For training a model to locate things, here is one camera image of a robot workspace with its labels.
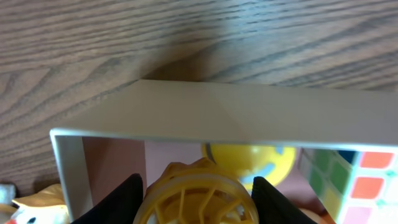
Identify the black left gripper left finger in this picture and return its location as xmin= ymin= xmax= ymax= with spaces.
xmin=72 ymin=174 xmax=144 ymax=224

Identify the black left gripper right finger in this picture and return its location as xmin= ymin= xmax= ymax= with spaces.
xmin=251 ymin=177 xmax=316 ymax=224

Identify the yellow ball with grey stripes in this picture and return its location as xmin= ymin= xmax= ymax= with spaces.
xmin=201 ymin=143 xmax=296 ymax=191

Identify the white plush duck toy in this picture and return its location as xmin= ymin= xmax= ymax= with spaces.
xmin=1 ymin=184 xmax=70 ymax=224

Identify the small orange round wheel toy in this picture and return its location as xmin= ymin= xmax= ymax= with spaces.
xmin=133 ymin=158 xmax=259 ymax=224

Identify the colourful puzzle cube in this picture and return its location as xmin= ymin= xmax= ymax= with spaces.
xmin=298 ymin=149 xmax=397 ymax=224

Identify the white cardboard box pink inside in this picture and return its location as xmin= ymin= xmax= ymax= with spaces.
xmin=50 ymin=80 xmax=397 ymax=219

